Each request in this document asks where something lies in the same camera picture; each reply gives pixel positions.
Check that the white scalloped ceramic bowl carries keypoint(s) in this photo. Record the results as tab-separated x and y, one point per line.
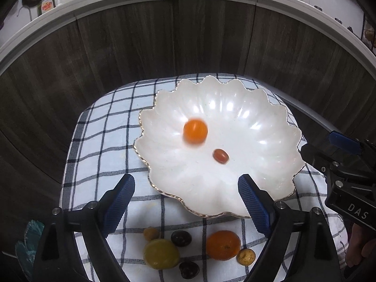
258	136

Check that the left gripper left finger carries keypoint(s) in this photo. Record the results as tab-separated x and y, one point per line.
57	257

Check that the dark purple grape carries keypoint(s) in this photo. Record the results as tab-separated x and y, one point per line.
181	238
189	269

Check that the small orange mandarin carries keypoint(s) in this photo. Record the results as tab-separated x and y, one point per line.
195	131

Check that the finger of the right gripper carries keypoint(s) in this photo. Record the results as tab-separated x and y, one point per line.
344	143
318	159

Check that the green yellow apple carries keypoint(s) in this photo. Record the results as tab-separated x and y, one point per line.
161	254

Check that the wire spice rack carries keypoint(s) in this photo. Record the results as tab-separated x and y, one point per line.
368	34

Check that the person's right hand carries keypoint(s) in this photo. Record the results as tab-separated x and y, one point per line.
360	246

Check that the large orange mandarin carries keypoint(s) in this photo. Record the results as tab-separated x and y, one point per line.
223	245

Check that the checkered white blue cloth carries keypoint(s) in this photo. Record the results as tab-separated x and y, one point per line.
102	151

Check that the red cherry tomato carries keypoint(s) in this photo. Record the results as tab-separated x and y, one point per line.
220	156

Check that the green dish soap bottle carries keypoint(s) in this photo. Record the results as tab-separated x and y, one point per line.
45	6

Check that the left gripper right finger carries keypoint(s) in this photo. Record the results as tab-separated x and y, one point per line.
315	257

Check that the small brown longan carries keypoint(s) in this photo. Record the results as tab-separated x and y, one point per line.
151	233

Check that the white kitchen countertop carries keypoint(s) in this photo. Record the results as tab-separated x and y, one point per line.
73	10

